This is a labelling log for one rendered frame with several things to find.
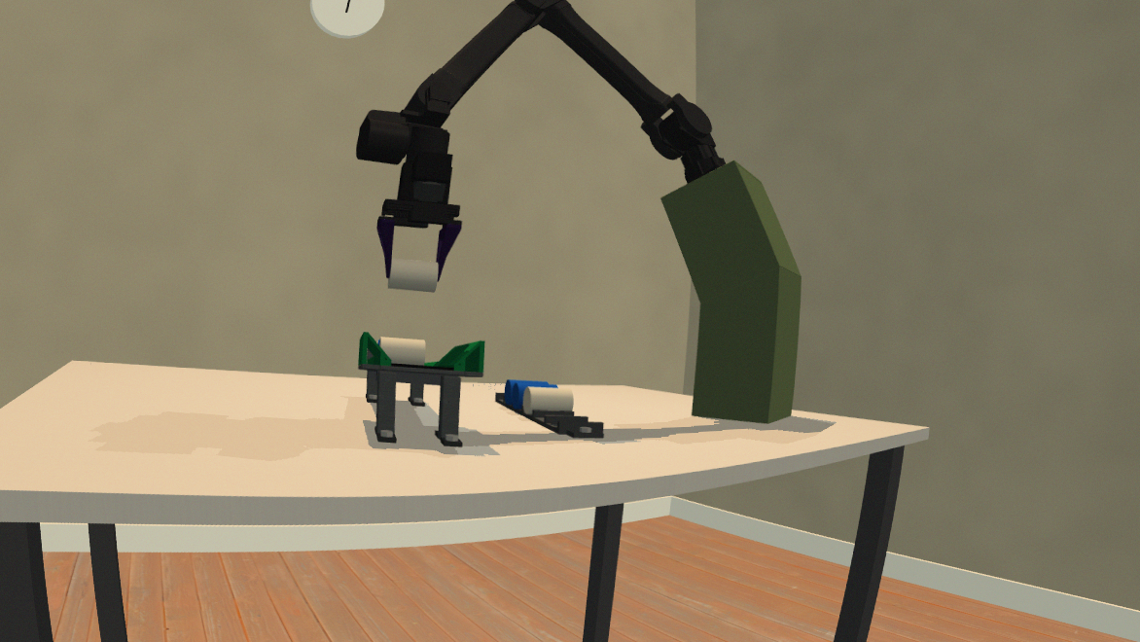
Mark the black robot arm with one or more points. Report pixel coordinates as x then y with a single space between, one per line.
384 136

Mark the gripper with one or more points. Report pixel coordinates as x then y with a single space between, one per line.
418 212

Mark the beige cylinder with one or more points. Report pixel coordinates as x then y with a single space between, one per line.
542 398
404 351
413 275

